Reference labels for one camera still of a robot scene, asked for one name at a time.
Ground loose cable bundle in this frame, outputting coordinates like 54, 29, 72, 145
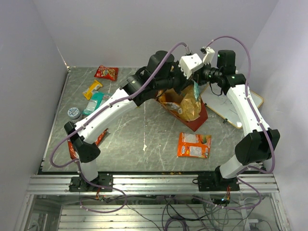
79, 190, 263, 231

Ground red brown paper bag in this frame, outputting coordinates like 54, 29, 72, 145
155, 85, 208, 131

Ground aluminium frame rails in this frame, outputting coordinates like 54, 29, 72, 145
15, 173, 291, 231

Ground orange Kettle chips bag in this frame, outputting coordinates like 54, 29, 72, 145
155, 89, 184, 115

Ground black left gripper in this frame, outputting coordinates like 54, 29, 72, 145
156, 61, 195, 96

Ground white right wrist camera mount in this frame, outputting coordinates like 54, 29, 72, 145
200, 47, 215, 64

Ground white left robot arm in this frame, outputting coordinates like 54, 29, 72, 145
64, 51, 204, 192

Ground tan paper chips bag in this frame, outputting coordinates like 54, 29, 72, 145
179, 84, 201, 122

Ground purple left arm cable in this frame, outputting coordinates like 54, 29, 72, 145
50, 42, 191, 214

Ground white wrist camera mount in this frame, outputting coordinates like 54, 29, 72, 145
179, 53, 204, 79
200, 47, 215, 64

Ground teal snack packet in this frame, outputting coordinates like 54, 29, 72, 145
82, 91, 112, 116

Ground blue white round tin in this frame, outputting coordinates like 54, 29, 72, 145
67, 107, 81, 120

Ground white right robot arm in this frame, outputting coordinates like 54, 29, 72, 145
193, 47, 280, 191

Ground small red snack packet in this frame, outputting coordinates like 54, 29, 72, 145
94, 65, 119, 81

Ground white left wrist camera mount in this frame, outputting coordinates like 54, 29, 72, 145
179, 53, 204, 79

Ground red chips bag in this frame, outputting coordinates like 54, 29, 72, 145
67, 128, 109, 161

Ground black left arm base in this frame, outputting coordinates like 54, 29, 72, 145
69, 173, 113, 192

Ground orange snack packet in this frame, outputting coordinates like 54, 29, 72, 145
177, 132, 212, 159

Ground yellow snack bar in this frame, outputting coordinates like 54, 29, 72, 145
83, 80, 103, 100

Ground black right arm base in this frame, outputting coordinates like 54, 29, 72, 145
192, 166, 240, 192

